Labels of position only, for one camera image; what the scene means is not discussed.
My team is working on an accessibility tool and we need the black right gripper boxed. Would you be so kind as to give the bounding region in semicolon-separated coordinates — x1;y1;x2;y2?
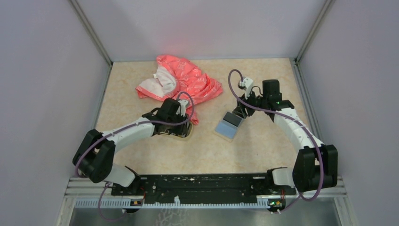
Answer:
232;88;268;119

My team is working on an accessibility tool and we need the gold card tin box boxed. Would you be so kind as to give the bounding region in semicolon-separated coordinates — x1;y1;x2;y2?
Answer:
156;122;193;141

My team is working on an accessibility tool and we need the beige blue card holder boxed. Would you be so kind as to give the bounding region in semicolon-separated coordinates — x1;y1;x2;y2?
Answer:
214;119;244;142

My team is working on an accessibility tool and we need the thin credit card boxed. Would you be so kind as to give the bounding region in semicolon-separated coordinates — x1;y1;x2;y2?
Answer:
223;112;244;127

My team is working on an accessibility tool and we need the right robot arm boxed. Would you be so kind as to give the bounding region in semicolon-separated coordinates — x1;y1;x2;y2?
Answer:
235;78;338;194

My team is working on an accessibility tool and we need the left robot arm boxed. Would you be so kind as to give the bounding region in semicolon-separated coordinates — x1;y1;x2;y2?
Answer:
72;98;192;195

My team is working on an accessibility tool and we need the pink patterned cloth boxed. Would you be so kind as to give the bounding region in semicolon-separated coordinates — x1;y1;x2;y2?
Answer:
136;55;224;125

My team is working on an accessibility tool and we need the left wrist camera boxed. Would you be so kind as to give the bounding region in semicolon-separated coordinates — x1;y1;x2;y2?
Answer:
176;99;190;116

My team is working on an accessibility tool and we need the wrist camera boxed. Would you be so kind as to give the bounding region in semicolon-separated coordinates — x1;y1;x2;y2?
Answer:
176;99;190;116
238;77;254;99

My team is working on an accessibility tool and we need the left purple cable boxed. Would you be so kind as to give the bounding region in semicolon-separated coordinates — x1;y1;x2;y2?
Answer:
74;91;195;222

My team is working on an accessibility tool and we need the purple cable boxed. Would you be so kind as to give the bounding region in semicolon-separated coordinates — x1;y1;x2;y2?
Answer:
228;69;326;213
74;91;195;222

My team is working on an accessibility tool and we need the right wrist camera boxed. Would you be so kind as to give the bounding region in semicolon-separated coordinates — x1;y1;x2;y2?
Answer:
238;77;254;99

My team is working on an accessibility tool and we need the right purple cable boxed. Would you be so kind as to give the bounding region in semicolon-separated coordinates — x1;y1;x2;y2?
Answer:
228;69;326;213

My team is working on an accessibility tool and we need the white slotted cable duct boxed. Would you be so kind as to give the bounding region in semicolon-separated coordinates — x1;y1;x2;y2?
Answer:
74;198;270;209

